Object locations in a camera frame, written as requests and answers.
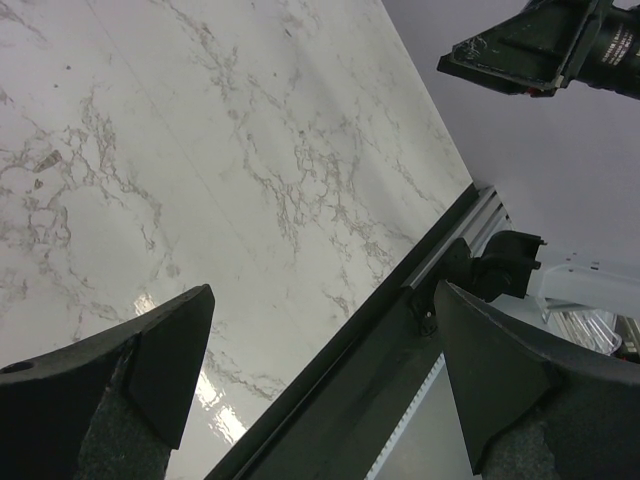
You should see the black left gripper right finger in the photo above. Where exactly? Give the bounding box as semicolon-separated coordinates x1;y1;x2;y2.
435;282;639;479

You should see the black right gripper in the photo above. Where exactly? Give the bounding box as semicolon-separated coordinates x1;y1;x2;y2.
437;1;639;100

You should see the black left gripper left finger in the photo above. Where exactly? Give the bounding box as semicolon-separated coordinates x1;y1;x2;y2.
1;284;215;479

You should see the white slotted cable duct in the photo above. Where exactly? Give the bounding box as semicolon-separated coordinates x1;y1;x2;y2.
364;353;445;480

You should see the aluminium rail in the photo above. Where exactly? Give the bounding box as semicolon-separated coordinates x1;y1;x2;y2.
402;187;512;289

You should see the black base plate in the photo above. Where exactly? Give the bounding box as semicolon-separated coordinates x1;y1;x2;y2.
208;186;491;479

